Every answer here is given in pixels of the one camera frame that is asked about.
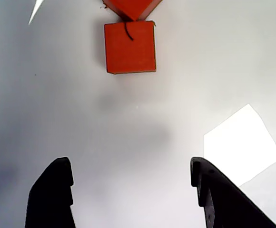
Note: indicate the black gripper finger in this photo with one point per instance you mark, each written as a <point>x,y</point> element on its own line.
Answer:
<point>223,206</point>
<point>50,197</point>

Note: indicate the small red cube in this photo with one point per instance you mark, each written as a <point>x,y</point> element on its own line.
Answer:
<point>131,54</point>
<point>133,8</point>

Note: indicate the round white plate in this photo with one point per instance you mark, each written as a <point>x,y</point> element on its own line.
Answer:
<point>81,118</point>

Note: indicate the small black thread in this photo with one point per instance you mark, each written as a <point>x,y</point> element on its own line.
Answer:
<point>128,32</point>

